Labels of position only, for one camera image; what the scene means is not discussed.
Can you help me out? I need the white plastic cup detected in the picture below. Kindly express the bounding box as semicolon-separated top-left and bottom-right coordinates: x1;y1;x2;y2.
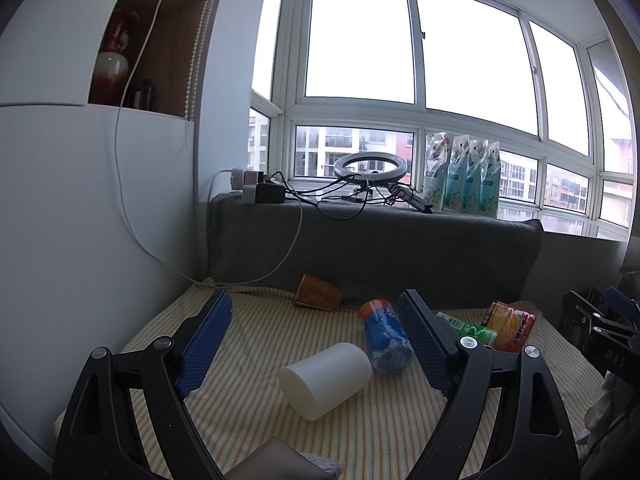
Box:
278;342;372;422

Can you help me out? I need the brown paper cup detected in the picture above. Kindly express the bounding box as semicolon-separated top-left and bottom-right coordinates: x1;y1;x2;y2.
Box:
294;273;343;311

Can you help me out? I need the green snack packet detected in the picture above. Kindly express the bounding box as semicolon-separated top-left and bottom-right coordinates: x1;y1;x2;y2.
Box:
436;312;497;347

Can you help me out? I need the red yellow snack packet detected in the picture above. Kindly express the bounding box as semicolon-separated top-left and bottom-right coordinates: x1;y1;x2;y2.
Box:
482;301;537;353

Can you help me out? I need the grey folded cloth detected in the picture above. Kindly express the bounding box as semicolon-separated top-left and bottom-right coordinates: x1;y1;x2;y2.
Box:
226;437;344;480

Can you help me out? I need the blue bottle orange cap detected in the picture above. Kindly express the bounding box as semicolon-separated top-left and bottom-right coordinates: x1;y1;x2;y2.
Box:
357;299;414;374

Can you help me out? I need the striped yellow mattress cover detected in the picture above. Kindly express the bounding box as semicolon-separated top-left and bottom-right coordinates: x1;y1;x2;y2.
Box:
112;286;603;479

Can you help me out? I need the refill pouch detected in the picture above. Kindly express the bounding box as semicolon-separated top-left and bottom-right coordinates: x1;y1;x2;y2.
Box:
423;132;451;210
478;142;501;218
461;139;488;214
444;134;470;211

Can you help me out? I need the dark grey back cushion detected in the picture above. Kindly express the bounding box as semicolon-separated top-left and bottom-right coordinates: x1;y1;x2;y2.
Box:
207;193;544;310

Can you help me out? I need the white power strip with plugs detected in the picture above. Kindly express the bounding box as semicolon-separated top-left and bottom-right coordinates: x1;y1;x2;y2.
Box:
230;168;285;205

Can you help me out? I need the red white ceramic vase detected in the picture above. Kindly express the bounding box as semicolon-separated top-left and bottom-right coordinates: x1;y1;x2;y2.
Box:
89;9;139;106

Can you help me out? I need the white wooden shelf cabinet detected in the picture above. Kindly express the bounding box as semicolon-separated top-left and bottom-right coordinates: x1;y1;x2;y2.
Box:
1;0;205;468

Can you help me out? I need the white charging cable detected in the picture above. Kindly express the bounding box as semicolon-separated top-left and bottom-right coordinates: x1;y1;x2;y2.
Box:
113;0;305;287

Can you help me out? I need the black ring light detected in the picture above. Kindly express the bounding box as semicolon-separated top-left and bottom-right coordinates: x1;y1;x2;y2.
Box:
326;152;433;214

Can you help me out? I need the white window frame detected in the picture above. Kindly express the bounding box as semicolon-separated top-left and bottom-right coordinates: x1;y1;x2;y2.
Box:
248;0;639;240

